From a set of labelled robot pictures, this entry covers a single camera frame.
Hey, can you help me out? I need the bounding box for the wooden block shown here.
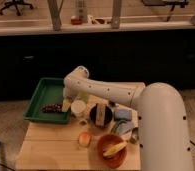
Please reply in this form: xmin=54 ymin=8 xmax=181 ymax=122
xmin=95 ymin=104 xmax=106 ymax=126

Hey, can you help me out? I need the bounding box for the black office chair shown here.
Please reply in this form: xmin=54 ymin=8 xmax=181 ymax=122
xmin=0 ymin=0 xmax=34 ymax=16

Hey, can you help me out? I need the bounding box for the metal cup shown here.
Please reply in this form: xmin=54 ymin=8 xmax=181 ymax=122
xmin=130 ymin=128 xmax=139 ymax=144

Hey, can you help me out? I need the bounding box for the orange peach fruit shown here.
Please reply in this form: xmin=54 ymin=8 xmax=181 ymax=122
xmin=78 ymin=132 xmax=92 ymax=147

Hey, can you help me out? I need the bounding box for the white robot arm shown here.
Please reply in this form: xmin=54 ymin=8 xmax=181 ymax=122
xmin=63 ymin=66 xmax=194 ymax=171

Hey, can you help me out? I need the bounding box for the blue sponge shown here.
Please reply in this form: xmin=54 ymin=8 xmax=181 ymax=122
xmin=114 ymin=109 xmax=132 ymax=121

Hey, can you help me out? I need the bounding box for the yellow corn cob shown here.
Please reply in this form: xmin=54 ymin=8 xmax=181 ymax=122
xmin=103 ymin=141 xmax=127 ymax=158

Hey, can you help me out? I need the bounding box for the orange clay bowl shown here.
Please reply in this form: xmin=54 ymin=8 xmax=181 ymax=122
xmin=97 ymin=134 xmax=127 ymax=169

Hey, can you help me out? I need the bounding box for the dark grape bunch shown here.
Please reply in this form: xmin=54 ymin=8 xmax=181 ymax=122
xmin=42 ymin=104 xmax=62 ymax=113

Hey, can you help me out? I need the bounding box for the red object on shelf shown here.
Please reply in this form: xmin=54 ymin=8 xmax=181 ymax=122
xmin=70 ymin=16 xmax=83 ymax=25

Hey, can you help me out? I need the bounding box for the white cup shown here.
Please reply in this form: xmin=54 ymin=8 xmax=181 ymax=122
xmin=71 ymin=100 xmax=86 ymax=117

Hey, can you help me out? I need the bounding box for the green plastic tray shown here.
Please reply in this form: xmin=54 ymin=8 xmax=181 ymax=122
xmin=24 ymin=78 xmax=71 ymax=124

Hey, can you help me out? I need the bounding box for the green utensil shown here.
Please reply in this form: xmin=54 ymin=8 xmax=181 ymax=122
xmin=111 ymin=120 xmax=125 ymax=134

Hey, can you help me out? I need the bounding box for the grey cloth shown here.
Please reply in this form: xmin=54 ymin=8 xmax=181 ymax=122
xmin=116 ymin=122 xmax=134 ymax=135

